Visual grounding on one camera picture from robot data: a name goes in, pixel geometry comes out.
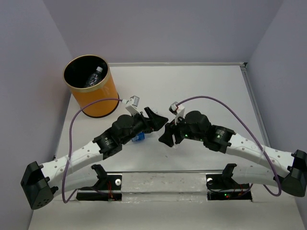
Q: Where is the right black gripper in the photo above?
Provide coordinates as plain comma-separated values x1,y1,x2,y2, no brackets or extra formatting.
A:
158,114,204,147

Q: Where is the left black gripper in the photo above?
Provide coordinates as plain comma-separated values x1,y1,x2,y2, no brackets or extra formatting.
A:
119,107,167,145

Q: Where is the blue label plastic bottle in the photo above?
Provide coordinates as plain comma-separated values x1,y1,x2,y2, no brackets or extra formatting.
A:
131,132,145,142

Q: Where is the clear bottle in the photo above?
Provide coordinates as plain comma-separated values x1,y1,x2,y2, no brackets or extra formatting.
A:
84,67,103,88

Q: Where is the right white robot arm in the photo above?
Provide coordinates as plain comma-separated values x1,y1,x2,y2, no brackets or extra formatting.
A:
159,111,307,197

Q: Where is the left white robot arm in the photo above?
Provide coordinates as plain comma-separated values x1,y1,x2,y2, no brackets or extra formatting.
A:
21,107,168,210

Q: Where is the orange cylindrical bin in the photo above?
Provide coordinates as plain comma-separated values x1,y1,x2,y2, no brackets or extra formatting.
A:
63,55,119,118

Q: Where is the white cardboard front panel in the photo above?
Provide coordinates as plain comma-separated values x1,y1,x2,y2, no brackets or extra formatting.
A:
29,187,304,230

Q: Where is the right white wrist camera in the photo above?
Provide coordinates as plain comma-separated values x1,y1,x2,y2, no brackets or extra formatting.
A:
169,102,185,125

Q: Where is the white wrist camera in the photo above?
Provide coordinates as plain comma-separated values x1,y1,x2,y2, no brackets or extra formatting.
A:
169,102,185,125
121,95,142,117

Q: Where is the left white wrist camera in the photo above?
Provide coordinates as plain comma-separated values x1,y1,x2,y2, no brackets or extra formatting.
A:
121,95,142,117

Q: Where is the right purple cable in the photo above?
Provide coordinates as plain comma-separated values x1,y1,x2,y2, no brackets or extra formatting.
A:
177,95,283,197

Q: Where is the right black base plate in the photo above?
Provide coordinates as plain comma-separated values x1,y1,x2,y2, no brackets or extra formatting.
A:
206,174,252,201

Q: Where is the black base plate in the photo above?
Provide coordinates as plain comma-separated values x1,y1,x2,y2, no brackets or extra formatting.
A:
206,174,252,201
76,173,122,202

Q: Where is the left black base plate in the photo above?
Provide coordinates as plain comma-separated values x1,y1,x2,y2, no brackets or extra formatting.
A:
76,173,122,202

